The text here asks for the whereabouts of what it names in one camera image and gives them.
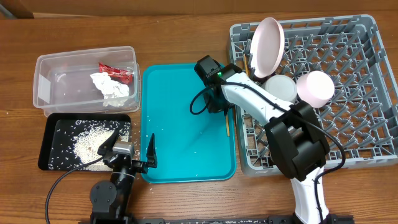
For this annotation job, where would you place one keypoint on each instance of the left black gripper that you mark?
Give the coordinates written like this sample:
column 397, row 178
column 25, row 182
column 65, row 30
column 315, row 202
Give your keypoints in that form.
column 142, row 167

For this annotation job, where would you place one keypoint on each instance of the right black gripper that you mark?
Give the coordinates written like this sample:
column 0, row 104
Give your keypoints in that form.
column 216, row 103

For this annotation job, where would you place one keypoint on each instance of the white rice pile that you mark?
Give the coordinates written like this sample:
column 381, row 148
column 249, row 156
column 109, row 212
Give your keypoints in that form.
column 76, row 142

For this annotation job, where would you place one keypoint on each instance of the wooden chopstick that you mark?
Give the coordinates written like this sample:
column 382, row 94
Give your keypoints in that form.
column 227, row 125
column 245, row 64

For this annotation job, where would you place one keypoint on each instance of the white napkin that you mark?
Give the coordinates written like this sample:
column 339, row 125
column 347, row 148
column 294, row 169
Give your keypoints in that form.
column 108, row 87

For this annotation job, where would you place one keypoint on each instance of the grey bowl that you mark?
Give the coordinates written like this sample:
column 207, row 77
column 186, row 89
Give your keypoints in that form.
column 282, row 87

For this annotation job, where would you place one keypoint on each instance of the white round plate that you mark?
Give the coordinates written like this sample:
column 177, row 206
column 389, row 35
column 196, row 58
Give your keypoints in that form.
column 267, row 47

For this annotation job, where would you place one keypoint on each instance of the red snack wrapper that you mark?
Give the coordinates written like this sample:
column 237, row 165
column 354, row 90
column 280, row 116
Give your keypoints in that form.
column 124, row 76

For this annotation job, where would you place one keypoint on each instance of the pink shallow bowl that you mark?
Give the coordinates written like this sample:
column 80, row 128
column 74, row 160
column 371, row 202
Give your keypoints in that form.
column 315, row 88

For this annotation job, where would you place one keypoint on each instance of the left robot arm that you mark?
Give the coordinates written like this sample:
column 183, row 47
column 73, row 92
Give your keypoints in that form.
column 110, row 198

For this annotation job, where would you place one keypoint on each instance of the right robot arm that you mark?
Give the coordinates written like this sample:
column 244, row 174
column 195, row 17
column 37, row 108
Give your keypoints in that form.
column 296, row 142

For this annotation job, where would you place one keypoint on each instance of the clear plastic waste bin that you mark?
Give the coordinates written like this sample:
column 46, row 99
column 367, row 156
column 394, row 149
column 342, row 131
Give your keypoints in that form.
column 63, row 82

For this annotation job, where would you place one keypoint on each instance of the grey plastic dishwasher rack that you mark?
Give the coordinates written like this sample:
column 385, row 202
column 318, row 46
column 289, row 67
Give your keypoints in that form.
column 362, row 113

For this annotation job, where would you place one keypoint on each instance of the teal plastic serving tray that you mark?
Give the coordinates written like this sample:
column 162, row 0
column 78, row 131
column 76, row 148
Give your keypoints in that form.
column 189, row 147

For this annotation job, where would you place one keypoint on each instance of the black rectangular tray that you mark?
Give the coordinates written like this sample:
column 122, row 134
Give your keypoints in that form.
column 50, row 130

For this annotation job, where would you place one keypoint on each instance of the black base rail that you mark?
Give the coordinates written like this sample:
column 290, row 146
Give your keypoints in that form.
column 285, row 219

